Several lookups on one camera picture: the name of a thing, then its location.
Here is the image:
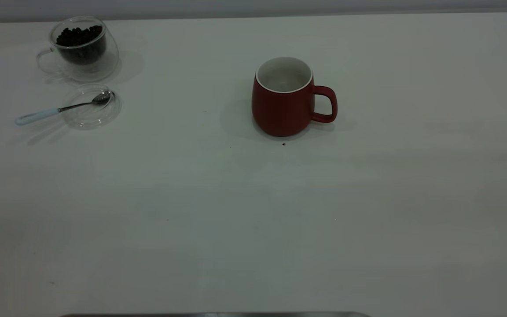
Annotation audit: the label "clear glass cup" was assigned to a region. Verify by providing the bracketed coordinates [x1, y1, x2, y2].
[36, 16, 120, 82]

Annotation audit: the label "dark coffee beans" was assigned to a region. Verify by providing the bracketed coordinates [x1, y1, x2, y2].
[55, 25, 107, 65]

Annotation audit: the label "white-handled metal spoon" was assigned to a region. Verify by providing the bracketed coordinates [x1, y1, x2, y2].
[15, 90, 112, 126]

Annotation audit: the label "clear glass saucer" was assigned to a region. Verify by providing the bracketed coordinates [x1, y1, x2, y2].
[62, 84, 122, 129]

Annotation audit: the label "red ceramic mug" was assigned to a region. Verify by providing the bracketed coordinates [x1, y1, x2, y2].
[251, 56, 338, 137]

